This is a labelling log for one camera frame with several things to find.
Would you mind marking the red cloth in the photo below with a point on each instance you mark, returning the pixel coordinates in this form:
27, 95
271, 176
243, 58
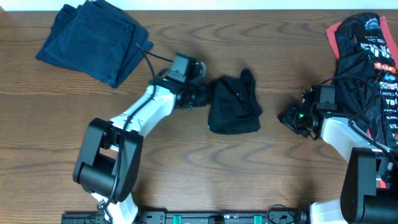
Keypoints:
365, 85

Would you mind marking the folded navy blue cloth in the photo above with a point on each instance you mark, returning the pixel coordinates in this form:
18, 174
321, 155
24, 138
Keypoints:
98, 39

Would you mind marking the black t-shirt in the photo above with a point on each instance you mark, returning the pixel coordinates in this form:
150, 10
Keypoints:
233, 105

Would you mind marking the black mounting rail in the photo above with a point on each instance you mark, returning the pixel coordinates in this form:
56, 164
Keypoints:
273, 216

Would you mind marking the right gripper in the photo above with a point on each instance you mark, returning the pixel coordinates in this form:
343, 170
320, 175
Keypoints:
285, 117

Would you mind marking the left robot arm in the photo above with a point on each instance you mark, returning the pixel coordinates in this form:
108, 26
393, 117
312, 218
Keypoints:
108, 161

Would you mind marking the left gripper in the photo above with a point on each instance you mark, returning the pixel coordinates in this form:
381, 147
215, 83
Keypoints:
206, 99

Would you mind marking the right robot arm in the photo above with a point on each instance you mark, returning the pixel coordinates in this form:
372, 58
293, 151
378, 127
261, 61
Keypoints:
369, 192

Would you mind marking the black printed jersey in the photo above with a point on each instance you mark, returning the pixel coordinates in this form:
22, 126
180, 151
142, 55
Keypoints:
366, 74

